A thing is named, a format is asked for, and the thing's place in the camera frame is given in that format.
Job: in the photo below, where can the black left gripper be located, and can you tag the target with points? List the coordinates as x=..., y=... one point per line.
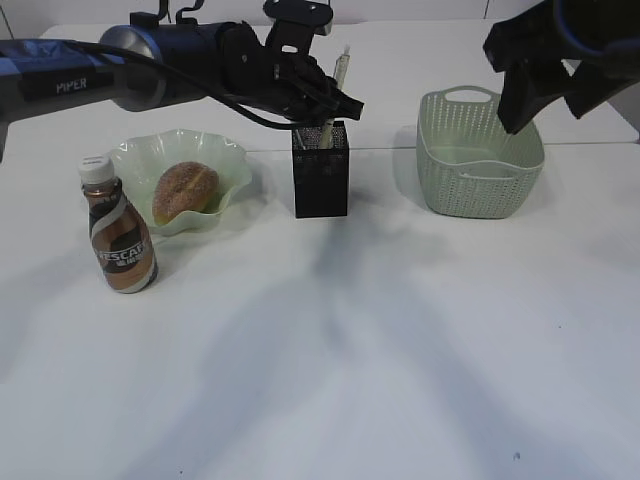
x=291, y=85

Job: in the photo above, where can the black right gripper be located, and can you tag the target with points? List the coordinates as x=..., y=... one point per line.
x=530, y=48

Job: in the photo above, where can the grey pen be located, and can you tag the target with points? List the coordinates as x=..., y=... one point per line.
x=299, y=138

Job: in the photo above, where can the cream pen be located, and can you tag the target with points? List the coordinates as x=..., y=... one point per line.
x=340, y=70

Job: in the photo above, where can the sugared bread roll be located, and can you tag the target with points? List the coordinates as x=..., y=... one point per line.
x=186, y=186

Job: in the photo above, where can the brown Nescafe coffee bottle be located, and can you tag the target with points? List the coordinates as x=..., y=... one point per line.
x=118, y=234

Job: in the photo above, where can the black mesh pen holder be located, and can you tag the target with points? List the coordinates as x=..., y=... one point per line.
x=321, y=176

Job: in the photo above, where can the green woven plastic basket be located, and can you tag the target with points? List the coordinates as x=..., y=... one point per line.
x=468, y=166

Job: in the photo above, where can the green wavy glass plate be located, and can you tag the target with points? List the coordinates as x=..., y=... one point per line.
x=141, y=161

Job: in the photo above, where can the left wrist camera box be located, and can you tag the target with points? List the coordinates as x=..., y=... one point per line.
x=313, y=14

